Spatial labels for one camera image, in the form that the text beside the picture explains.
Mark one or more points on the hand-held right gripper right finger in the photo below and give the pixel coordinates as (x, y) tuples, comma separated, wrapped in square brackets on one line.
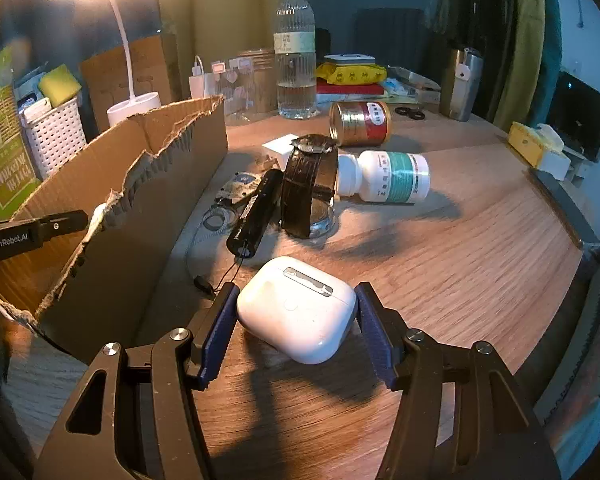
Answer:
[(375, 335)]

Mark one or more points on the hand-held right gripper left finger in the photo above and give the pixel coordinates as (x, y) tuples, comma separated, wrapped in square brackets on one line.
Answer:
[(220, 330)]

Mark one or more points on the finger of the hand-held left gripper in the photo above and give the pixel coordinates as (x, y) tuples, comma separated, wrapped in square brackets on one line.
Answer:
[(62, 222)]

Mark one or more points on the torn cardboard box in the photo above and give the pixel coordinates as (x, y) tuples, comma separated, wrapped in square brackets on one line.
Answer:
[(130, 240)]

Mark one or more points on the white earbuds case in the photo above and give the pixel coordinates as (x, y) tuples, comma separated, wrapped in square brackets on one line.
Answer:
[(295, 310)]

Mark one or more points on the black flashlight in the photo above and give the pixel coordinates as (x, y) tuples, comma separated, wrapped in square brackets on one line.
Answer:
[(255, 210)]

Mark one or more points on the white medicine bottle green label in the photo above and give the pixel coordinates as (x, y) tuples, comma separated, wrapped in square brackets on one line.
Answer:
[(395, 175)]

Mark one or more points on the white cube charger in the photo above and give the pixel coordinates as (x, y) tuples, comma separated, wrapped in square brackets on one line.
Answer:
[(277, 152)]

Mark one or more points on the red gold tin can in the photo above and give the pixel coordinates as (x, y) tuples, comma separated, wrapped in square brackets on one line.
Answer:
[(365, 122)]

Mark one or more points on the green paper cup package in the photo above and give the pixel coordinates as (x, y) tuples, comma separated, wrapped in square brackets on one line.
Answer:
[(5, 170)]

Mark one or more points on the white plastic basket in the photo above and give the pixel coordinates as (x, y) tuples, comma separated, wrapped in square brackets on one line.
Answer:
[(55, 135)]

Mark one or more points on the clear glass dish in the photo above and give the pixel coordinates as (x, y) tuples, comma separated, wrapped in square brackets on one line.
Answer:
[(322, 222)]

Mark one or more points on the white desk lamp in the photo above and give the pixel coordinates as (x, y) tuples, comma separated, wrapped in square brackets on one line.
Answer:
[(132, 107)]

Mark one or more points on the yellow green sponge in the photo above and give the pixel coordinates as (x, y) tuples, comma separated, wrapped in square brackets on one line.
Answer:
[(60, 85)]

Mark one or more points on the brown paper bag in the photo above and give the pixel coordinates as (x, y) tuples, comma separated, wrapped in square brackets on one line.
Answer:
[(105, 80)]

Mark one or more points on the white plug-in charger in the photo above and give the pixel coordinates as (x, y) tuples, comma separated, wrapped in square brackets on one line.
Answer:
[(198, 87)]

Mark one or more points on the clear labelled container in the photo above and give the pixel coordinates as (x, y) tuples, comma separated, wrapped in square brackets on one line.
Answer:
[(235, 90)]

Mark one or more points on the black scissors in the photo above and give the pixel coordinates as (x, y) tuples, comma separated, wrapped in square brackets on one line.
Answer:
[(410, 111)]

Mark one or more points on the black flat device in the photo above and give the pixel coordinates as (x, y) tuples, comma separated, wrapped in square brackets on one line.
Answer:
[(565, 210)]

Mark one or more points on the yellow tissue box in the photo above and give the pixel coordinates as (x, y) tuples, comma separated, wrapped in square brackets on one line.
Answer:
[(525, 145)]

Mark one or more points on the red book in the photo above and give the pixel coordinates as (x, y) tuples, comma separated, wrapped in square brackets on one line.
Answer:
[(350, 89)]

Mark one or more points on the white blue plastic packet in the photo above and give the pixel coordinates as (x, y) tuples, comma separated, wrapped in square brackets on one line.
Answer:
[(410, 85)]

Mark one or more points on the gold lid jar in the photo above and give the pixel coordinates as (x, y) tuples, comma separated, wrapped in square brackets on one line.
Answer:
[(262, 60)]

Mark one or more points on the steel tumbler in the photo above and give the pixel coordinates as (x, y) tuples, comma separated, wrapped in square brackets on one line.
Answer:
[(460, 90)]

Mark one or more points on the yellow curtain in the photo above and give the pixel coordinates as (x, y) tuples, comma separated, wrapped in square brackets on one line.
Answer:
[(220, 5)]

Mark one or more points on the white flat box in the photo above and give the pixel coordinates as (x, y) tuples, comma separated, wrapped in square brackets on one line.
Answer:
[(350, 58)]

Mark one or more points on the clear water bottle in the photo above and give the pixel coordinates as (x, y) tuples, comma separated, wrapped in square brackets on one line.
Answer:
[(295, 60)]

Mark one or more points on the dark ribbed radiator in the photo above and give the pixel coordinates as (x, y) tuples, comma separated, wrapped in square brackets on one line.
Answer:
[(390, 35)]

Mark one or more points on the black screen device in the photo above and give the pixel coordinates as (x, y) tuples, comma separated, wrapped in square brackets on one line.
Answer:
[(580, 115)]

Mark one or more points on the green hanging cloth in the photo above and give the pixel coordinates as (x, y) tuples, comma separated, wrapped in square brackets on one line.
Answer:
[(525, 35)]

